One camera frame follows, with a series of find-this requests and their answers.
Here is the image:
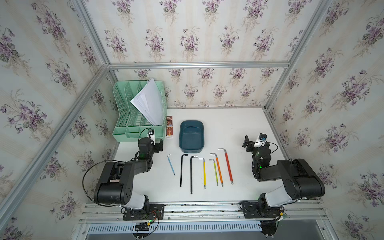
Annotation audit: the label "red hex key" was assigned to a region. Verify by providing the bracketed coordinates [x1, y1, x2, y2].
[218, 148, 234, 185]

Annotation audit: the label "long black hex key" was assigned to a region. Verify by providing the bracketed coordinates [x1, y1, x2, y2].
[190, 155, 199, 195]

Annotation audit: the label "lime green hex key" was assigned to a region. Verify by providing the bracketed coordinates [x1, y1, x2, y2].
[210, 159, 219, 186]

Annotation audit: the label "orange hex key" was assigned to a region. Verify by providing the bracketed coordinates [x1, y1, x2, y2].
[210, 153, 224, 187]

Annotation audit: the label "yellow hex key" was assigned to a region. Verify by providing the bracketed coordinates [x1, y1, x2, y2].
[199, 158, 207, 189]

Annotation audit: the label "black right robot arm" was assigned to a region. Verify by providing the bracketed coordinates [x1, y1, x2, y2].
[242, 133, 326, 209]

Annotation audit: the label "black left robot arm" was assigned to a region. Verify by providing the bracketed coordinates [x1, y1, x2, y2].
[93, 137, 164, 213]

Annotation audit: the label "blue hex key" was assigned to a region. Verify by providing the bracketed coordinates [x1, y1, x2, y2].
[167, 154, 176, 177]

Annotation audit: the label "thin black hex key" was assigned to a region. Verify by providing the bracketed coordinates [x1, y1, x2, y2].
[180, 154, 189, 188]

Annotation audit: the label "teal plastic storage box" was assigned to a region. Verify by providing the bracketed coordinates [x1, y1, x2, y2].
[179, 120, 205, 154]

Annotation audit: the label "green mesh file organizer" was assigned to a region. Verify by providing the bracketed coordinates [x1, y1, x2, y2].
[113, 81, 168, 143]

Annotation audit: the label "white paper sheets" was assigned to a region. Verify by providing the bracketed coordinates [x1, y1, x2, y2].
[130, 78, 164, 126]

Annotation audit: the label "white ventilation grille strip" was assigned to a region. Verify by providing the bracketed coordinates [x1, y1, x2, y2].
[88, 221, 262, 235]

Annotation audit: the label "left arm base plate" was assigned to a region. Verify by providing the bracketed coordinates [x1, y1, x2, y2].
[121, 204, 165, 221]

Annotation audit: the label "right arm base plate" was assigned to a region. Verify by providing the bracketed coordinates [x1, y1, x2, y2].
[239, 201, 285, 219]

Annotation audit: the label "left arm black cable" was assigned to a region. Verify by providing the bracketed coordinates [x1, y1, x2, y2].
[82, 159, 127, 208]

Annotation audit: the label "aluminium front rail frame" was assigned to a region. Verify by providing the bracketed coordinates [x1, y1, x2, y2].
[72, 200, 338, 240]

